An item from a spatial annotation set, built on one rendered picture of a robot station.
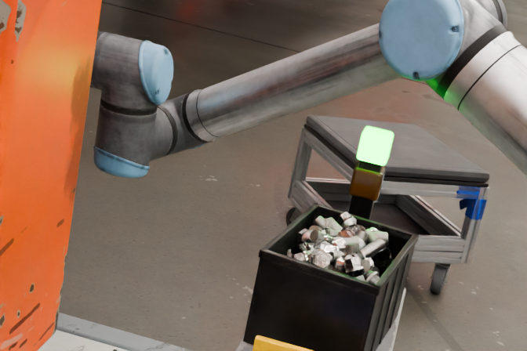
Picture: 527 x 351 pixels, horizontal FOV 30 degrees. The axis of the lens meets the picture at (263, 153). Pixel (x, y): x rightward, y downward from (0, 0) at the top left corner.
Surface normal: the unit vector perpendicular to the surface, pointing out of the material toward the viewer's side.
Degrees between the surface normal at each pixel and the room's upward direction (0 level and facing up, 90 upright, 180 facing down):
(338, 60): 83
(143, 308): 0
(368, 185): 90
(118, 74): 95
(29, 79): 90
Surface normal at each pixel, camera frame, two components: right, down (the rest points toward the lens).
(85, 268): 0.18, -0.94
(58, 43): 0.96, 0.24
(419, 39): -0.64, 0.10
